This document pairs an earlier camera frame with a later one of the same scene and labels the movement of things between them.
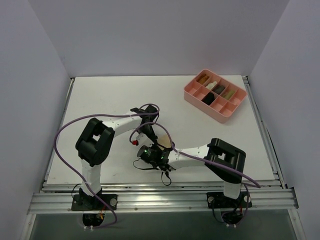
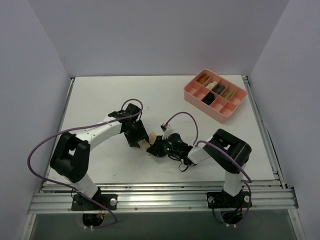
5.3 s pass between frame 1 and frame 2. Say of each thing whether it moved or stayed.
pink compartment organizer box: stayed
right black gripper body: moved
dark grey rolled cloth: stayed
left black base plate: stayed
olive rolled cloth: stayed
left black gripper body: moved
